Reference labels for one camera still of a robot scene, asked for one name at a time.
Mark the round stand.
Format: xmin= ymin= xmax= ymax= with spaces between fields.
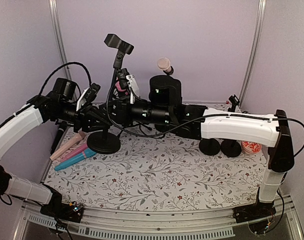
xmin=199 ymin=138 xmax=221 ymax=156
xmin=87 ymin=33 xmax=134 ymax=155
xmin=221 ymin=139 xmax=242 ymax=158
xmin=154 ymin=123 xmax=175 ymax=133
xmin=228 ymin=95 xmax=240 ymax=113

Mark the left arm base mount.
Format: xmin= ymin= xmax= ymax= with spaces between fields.
xmin=40 ymin=193 xmax=84 ymax=223

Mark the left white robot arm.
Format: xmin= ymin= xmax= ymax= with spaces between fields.
xmin=0 ymin=78 xmax=110 ymax=217

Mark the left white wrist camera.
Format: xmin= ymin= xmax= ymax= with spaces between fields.
xmin=76 ymin=83 xmax=101 ymax=111

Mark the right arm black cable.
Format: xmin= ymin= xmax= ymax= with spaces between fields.
xmin=105 ymin=81 xmax=304 ymax=158

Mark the floral table mat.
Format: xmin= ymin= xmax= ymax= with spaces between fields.
xmin=44 ymin=133 xmax=267 ymax=211

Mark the black microphone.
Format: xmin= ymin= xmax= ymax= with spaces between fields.
xmin=50 ymin=121 xmax=67 ymax=154

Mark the black tripod shock-mount stand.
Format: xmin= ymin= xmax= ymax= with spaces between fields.
xmin=112 ymin=87 xmax=152 ymax=136

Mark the orange patterned small bowl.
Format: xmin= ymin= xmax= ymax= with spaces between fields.
xmin=241 ymin=141 xmax=262 ymax=155

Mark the left aluminium frame post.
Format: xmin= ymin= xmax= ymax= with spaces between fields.
xmin=48 ymin=0 xmax=79 ymax=107

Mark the short pink microphone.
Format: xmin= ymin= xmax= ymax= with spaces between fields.
xmin=60 ymin=143 xmax=88 ymax=162

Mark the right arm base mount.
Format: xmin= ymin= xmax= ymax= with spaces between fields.
xmin=233 ymin=201 xmax=276 ymax=223

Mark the blue microphone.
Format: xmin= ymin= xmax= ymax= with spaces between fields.
xmin=54 ymin=148 xmax=96 ymax=171

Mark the tall pink microphone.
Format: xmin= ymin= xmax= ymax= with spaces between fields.
xmin=115 ymin=78 xmax=129 ymax=97

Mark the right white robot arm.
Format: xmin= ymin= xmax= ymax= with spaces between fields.
xmin=99 ymin=75 xmax=295 ymax=218

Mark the beige microphone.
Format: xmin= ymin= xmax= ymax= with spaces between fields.
xmin=157 ymin=57 xmax=174 ymax=76
xmin=50 ymin=131 xmax=85 ymax=161

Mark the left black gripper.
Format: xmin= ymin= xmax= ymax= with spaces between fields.
xmin=58 ymin=100 xmax=113 ymax=133

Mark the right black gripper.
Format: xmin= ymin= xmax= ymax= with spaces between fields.
xmin=96 ymin=96 xmax=171 ymax=129

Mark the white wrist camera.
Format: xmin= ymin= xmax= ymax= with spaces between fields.
xmin=116 ymin=68 xmax=140 ymax=104
xmin=76 ymin=83 xmax=101 ymax=111

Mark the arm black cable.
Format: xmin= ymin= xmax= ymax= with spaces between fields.
xmin=105 ymin=81 xmax=304 ymax=158
xmin=39 ymin=62 xmax=93 ymax=96

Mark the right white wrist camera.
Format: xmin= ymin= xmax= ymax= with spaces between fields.
xmin=116 ymin=68 xmax=140 ymax=104

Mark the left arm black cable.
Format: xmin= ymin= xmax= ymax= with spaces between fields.
xmin=39 ymin=62 xmax=93 ymax=96

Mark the front aluminium rail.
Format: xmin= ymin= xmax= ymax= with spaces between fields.
xmin=13 ymin=195 xmax=304 ymax=240

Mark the aluminium frame post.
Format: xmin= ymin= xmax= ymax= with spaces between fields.
xmin=239 ymin=0 xmax=267 ymax=107
xmin=48 ymin=0 xmax=79 ymax=107

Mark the right aluminium frame post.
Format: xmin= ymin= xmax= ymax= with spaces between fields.
xmin=239 ymin=0 xmax=267 ymax=107

